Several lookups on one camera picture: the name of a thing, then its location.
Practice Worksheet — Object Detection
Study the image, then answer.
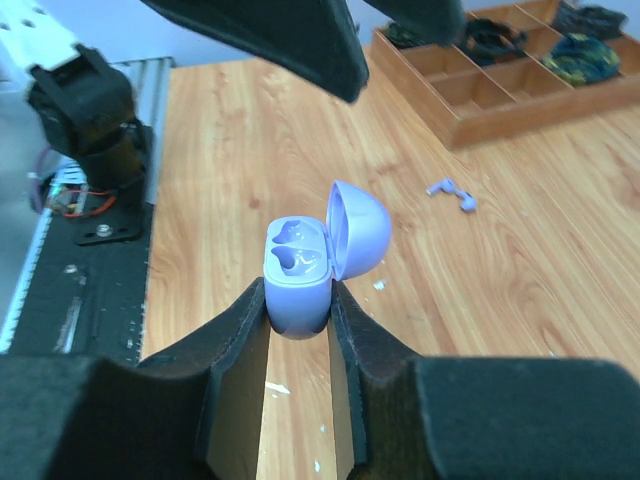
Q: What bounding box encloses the purple earbud near tray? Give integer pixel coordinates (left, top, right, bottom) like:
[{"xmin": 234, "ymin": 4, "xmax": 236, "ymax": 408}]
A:
[{"xmin": 454, "ymin": 189, "xmax": 477, "ymax": 213}]

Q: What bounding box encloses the dark green folded tie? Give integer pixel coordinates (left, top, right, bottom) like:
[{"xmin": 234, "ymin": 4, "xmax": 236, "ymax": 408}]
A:
[{"xmin": 385, "ymin": 21, "xmax": 427, "ymax": 49}]

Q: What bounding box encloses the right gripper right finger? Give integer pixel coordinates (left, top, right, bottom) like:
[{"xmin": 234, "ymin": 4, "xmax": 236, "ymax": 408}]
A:
[{"xmin": 328, "ymin": 284, "xmax": 639, "ymax": 479}]

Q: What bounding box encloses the black orange rolled tie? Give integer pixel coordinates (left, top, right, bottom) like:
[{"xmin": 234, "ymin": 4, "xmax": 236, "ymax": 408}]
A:
[{"xmin": 457, "ymin": 18, "xmax": 528, "ymax": 67}]

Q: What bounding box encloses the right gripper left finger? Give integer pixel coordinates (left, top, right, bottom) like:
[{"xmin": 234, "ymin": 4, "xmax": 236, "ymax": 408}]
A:
[{"xmin": 1, "ymin": 279, "xmax": 270, "ymax": 479}]

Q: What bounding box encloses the black rolled tie top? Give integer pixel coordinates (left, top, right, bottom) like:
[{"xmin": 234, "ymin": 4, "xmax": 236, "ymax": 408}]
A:
[{"xmin": 551, "ymin": 1, "xmax": 628, "ymax": 41}]

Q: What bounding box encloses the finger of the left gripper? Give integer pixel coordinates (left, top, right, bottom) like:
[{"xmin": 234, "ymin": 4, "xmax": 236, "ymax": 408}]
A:
[
  {"xmin": 367, "ymin": 0, "xmax": 467, "ymax": 47},
  {"xmin": 146, "ymin": 0, "xmax": 369, "ymax": 103}
]

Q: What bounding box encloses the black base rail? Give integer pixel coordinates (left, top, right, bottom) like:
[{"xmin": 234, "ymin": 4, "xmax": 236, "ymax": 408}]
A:
[{"xmin": 1, "ymin": 60, "xmax": 168, "ymax": 365}]

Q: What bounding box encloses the purple earbud far left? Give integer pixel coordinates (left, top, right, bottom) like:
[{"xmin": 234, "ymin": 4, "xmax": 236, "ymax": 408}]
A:
[{"xmin": 426, "ymin": 178, "xmax": 456, "ymax": 196}]

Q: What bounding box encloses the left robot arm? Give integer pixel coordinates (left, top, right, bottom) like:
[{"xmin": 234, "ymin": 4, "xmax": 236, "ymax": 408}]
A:
[{"xmin": 1, "ymin": 1, "xmax": 369, "ymax": 207}]

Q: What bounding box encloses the wooden compartment tray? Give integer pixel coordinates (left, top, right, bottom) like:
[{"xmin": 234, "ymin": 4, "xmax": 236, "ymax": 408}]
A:
[{"xmin": 371, "ymin": 1, "xmax": 639, "ymax": 149}]

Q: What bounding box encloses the green yellow rolled tie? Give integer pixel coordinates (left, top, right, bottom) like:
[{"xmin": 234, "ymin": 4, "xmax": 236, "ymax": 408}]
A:
[{"xmin": 540, "ymin": 34, "xmax": 621, "ymax": 87}]

